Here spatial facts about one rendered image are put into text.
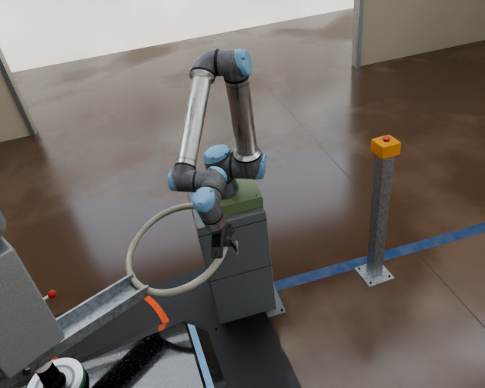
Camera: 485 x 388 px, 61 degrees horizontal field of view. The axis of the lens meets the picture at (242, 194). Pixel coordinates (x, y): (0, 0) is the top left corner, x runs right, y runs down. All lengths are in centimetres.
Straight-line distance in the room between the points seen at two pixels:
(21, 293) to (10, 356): 21
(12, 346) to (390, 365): 200
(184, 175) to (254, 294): 130
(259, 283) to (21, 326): 158
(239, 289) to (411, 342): 108
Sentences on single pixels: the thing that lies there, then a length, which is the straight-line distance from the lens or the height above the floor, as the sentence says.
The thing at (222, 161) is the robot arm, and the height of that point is 116.
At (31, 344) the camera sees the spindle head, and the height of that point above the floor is 121.
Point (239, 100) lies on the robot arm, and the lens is 196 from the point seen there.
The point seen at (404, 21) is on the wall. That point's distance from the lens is 715.
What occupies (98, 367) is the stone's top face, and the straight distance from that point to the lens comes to 187.
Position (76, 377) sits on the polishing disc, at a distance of 184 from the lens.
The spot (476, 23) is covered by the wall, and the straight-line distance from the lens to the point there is 796.
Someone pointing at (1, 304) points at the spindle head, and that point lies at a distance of 142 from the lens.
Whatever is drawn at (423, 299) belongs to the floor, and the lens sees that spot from 307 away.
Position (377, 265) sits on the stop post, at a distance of 306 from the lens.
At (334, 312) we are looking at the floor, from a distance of 291.
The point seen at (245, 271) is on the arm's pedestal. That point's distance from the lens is 259.
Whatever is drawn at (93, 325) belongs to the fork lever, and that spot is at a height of 106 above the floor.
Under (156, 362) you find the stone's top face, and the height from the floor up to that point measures 84.
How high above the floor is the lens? 228
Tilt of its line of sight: 35 degrees down
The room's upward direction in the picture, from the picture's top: 8 degrees counter-clockwise
